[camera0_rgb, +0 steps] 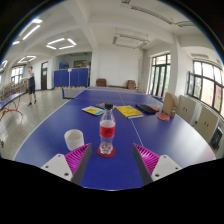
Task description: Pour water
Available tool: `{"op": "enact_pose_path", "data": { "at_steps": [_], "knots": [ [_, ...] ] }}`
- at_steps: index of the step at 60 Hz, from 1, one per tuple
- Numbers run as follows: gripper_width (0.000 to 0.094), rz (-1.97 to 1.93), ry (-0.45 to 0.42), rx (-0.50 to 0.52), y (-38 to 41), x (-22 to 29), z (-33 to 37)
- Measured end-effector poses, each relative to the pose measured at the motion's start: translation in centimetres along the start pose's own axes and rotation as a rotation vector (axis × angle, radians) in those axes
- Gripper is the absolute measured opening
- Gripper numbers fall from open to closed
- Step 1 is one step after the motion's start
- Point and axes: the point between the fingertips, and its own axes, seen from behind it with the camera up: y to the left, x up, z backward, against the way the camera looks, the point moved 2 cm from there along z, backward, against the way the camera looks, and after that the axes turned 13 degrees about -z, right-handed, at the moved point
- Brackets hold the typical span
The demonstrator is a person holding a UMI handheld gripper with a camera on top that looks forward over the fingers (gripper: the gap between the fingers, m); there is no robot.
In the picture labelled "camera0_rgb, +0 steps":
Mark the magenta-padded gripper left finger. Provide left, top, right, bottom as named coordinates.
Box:
left=40, top=142, right=93, bottom=186

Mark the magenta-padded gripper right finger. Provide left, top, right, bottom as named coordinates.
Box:
left=132, top=142, right=184, bottom=186

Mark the clear red-labelled drink bottle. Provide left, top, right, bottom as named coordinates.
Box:
left=99, top=103, right=117, bottom=156

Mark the white cup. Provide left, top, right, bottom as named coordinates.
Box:
left=63, top=129, right=85, bottom=152

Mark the red table tennis paddle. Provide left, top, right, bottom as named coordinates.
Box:
left=149, top=105, right=162, bottom=113
left=156, top=112, right=171, bottom=122

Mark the thin yellow and blue book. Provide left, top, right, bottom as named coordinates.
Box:
left=81, top=105, right=105, bottom=117

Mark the brown cardboard box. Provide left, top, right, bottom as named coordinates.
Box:
left=162, top=92, right=179, bottom=118

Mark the thin grey-pink booklet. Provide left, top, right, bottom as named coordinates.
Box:
left=95, top=102, right=116, bottom=110

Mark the beige two-door cabinet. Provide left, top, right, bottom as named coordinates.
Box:
left=176, top=94, right=198, bottom=126
left=193, top=105, right=220, bottom=144

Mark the table tennis net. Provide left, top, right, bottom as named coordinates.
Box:
left=61, top=87, right=88, bottom=100

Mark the black bin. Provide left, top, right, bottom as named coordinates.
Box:
left=210, top=125, right=224, bottom=151

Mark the brown armchair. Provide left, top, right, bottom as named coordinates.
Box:
left=95, top=78, right=108, bottom=88
left=126, top=79, right=138, bottom=90

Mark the folded blue table tennis table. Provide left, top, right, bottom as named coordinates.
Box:
left=53, top=67, right=90, bottom=89

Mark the tall glass door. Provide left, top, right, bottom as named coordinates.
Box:
left=147, top=53, right=172, bottom=98

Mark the person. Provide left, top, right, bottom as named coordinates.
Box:
left=27, top=65, right=38, bottom=107

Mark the dark wooden door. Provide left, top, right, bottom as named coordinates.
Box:
left=40, top=61, right=50, bottom=91

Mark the large multi-pane window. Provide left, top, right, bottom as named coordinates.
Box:
left=186, top=59, right=224, bottom=118

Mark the wooden shelf unit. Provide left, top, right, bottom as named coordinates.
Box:
left=0, top=77, right=30, bottom=101

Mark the small bright window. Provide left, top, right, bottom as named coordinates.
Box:
left=10, top=65, right=25, bottom=84

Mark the group of ceiling lights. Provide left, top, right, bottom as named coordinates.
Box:
left=0, top=0, right=198, bottom=73

